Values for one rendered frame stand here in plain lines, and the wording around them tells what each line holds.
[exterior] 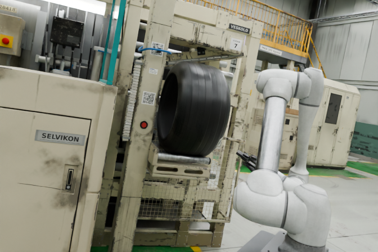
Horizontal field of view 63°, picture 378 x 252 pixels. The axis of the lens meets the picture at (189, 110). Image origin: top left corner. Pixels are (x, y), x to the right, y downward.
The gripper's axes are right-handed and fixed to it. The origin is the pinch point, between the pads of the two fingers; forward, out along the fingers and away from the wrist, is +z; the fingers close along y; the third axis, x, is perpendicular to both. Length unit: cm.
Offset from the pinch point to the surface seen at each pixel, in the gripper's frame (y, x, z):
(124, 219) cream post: 57, -44, 35
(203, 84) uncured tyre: -27.0, -3.4, 37.4
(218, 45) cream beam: -32, 48, 61
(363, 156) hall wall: 443, 1107, -208
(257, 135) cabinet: 222, 408, 66
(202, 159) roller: 16.2, -5.0, 19.1
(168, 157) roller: 17.1, -21.3, 33.0
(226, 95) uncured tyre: -24.2, 5.1, 25.0
